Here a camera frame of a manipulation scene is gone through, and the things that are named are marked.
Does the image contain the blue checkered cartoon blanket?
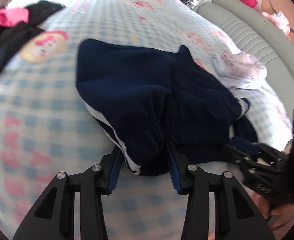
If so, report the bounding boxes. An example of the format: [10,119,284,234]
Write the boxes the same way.
[0,0,294,240]

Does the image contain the grey padded headboard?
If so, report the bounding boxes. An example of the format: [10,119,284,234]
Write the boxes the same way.
[195,0,294,120]

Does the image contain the pink and white plush toy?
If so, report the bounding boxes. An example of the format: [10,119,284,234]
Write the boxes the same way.
[262,11,291,35]

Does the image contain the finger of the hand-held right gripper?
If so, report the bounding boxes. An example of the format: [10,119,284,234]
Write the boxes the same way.
[222,144,256,167]
[230,135,262,155]

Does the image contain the black garment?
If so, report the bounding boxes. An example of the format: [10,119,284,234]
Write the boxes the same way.
[0,0,66,83]

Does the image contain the red plush toy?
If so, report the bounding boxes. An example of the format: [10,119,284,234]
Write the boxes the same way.
[240,0,258,8]

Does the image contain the person's right hand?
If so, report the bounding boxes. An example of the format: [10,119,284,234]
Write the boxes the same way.
[267,201,294,231]

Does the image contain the pink garment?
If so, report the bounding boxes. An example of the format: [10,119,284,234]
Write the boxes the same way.
[0,7,29,27]

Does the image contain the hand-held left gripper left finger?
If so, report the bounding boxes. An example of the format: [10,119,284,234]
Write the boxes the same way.
[13,145,124,240]

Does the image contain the folded lavender printed clothes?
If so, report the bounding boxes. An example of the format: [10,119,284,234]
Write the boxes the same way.
[212,51,267,90]

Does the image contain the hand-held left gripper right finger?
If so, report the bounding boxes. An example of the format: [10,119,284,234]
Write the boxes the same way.
[165,141,276,240]

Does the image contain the navy pants with white stripes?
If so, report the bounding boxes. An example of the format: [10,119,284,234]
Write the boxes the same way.
[76,39,258,177]

